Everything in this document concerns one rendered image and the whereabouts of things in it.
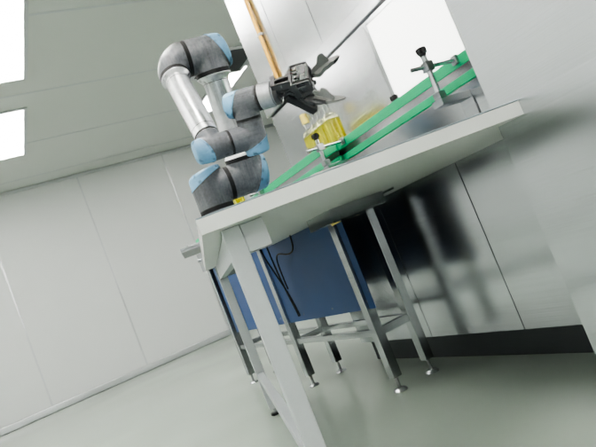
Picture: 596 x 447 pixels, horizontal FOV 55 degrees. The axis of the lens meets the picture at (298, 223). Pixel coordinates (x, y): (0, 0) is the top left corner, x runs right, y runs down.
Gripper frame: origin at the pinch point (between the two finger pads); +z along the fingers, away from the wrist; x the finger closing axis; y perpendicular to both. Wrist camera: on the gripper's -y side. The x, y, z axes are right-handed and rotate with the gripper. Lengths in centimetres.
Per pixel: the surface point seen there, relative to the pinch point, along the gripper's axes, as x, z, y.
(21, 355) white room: 84, -494, -417
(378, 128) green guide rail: 7.1, 3.2, -38.3
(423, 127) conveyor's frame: -6.3, 18.1, -24.6
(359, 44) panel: 47, 2, -40
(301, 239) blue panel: -4, -42, -89
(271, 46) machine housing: 91, -43, -71
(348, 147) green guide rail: 12, -10, -53
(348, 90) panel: 41, -8, -57
